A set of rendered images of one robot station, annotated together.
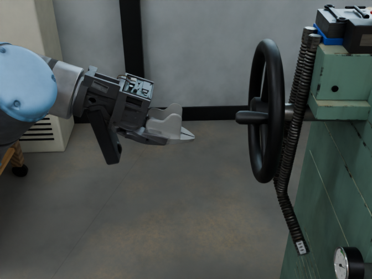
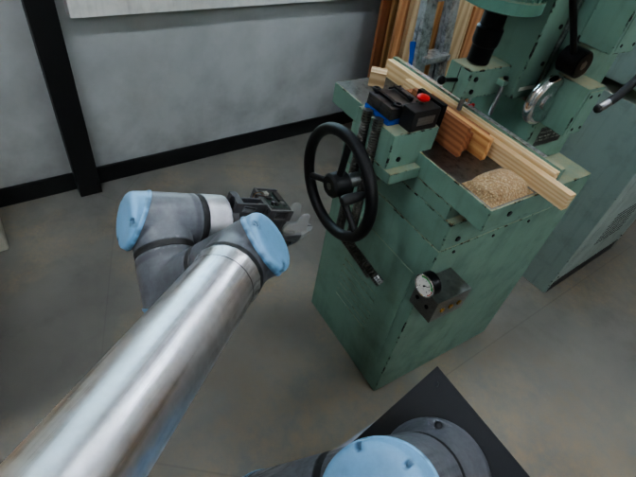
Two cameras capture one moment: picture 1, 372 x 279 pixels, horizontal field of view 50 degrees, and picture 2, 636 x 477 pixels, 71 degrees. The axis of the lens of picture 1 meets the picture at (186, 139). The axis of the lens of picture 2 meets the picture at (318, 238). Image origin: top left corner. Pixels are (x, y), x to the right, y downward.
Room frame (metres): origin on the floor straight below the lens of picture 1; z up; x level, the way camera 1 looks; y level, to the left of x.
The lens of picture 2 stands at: (0.06, 0.41, 1.44)
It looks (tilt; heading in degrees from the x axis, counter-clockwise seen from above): 43 degrees down; 320
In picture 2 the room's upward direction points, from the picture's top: 11 degrees clockwise
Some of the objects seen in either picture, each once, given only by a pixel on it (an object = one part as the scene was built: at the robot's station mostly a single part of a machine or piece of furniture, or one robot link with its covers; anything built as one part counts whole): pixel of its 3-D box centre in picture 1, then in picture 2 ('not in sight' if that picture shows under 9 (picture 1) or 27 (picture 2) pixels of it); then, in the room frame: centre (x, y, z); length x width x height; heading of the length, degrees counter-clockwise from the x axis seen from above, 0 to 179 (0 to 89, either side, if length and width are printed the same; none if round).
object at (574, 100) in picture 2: not in sight; (568, 103); (0.54, -0.68, 1.02); 0.09 x 0.07 x 0.12; 179
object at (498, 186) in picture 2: not in sight; (501, 181); (0.47, -0.41, 0.92); 0.14 x 0.09 x 0.04; 89
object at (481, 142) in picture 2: not in sight; (452, 124); (0.68, -0.46, 0.93); 0.24 x 0.01 x 0.06; 179
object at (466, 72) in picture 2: not in sight; (476, 79); (0.70, -0.52, 1.03); 0.14 x 0.07 x 0.09; 89
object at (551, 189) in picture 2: not in sight; (475, 135); (0.63, -0.50, 0.92); 0.55 x 0.02 x 0.04; 179
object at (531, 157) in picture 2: not in sight; (458, 115); (0.71, -0.52, 0.92); 0.60 x 0.02 x 0.05; 179
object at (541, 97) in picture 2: not in sight; (543, 99); (0.58, -0.62, 1.02); 0.12 x 0.03 x 0.12; 89
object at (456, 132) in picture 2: not in sight; (435, 121); (0.69, -0.41, 0.94); 0.20 x 0.01 x 0.08; 179
